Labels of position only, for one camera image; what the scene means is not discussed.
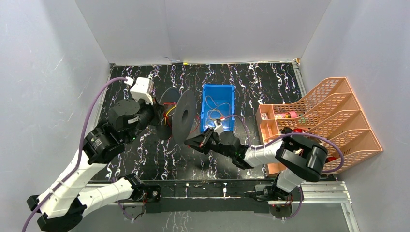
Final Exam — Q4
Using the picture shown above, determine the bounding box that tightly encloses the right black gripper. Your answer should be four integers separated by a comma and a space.
184, 127, 234, 159

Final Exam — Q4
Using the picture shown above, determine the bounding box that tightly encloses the dark grey cable spool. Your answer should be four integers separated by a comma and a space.
156, 87, 196, 144

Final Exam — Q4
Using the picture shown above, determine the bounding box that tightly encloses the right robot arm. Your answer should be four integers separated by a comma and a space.
184, 128, 328, 200

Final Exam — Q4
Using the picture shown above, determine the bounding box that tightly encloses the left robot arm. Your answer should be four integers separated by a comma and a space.
27, 99, 161, 232

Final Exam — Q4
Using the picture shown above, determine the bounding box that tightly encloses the blue plastic bin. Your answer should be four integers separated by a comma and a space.
200, 84, 235, 132

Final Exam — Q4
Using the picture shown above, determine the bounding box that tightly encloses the orange organizer tray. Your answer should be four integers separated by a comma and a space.
256, 104, 321, 177

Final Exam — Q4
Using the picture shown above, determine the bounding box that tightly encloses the pink yellow toy in tray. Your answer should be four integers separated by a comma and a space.
275, 111, 298, 119

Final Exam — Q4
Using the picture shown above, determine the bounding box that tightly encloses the orange file rack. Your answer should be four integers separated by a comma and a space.
272, 77, 383, 174

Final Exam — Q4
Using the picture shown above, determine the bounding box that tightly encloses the yellow wire on spool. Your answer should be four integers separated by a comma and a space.
163, 105, 177, 126

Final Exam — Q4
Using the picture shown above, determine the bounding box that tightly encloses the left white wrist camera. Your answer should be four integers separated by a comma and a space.
125, 77, 154, 105

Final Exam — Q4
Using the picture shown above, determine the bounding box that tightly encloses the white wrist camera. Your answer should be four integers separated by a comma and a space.
125, 77, 154, 105
213, 118, 224, 135

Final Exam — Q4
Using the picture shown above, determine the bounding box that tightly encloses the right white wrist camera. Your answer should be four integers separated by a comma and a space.
213, 118, 224, 135

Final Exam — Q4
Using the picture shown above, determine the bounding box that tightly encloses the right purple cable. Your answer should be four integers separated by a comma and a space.
221, 115, 345, 174

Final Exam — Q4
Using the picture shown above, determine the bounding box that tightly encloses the purple cable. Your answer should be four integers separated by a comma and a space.
221, 115, 345, 174
21, 76, 132, 232

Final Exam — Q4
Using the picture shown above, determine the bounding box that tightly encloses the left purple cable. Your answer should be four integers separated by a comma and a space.
21, 76, 132, 232

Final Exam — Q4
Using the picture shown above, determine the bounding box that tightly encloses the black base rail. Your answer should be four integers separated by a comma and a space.
64, 179, 321, 221

